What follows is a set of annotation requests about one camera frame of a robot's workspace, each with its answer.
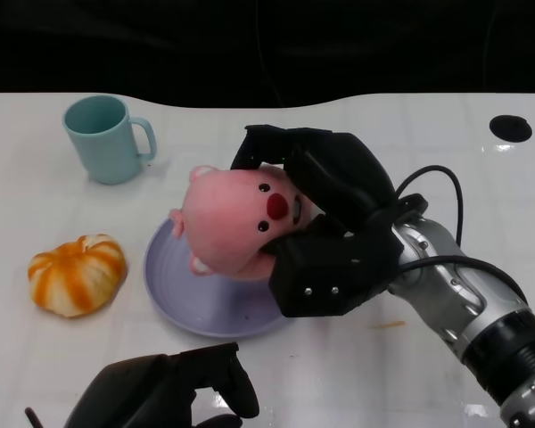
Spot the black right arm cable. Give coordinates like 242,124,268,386
392,164,529,304

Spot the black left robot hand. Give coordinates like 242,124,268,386
62,342,260,428

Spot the orange white striped pumpkin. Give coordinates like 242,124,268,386
27,234,127,319

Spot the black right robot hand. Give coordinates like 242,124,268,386
229,124,429,318

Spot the lavender plastic plate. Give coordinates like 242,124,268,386
143,217,295,338

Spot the teal plastic mug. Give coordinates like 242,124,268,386
62,94,157,185

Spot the pink plush doll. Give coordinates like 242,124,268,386
168,162,318,281

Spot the black round table grommet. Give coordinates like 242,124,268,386
490,115,533,143

